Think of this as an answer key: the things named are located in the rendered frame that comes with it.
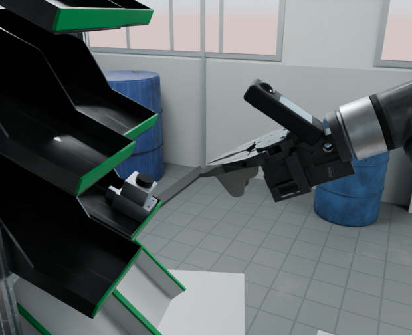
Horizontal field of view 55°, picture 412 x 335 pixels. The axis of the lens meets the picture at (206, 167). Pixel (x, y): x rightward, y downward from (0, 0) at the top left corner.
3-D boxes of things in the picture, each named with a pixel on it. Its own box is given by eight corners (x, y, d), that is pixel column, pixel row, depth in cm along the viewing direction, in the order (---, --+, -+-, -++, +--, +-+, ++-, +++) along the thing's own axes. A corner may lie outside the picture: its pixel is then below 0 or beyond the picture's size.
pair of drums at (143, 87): (77, 150, 467) (66, 63, 430) (177, 169, 411) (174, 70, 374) (15, 175, 395) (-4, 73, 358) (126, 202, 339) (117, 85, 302)
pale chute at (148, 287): (171, 298, 80) (186, 288, 78) (146, 349, 68) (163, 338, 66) (72, 199, 77) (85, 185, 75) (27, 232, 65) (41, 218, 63)
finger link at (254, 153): (223, 177, 54) (284, 157, 51) (218, 167, 54) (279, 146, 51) (230, 165, 58) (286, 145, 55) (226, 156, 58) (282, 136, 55)
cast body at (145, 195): (152, 213, 70) (167, 181, 67) (143, 224, 66) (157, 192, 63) (111, 190, 71) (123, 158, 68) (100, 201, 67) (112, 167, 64)
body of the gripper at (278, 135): (270, 205, 55) (359, 179, 50) (246, 149, 53) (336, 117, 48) (275, 183, 61) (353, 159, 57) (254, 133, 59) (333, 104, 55)
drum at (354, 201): (377, 203, 338) (393, 114, 309) (379, 232, 293) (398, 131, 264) (315, 194, 354) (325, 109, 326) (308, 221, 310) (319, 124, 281)
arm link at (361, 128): (372, 102, 46) (365, 90, 54) (333, 116, 48) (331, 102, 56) (391, 159, 48) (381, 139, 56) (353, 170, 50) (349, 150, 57)
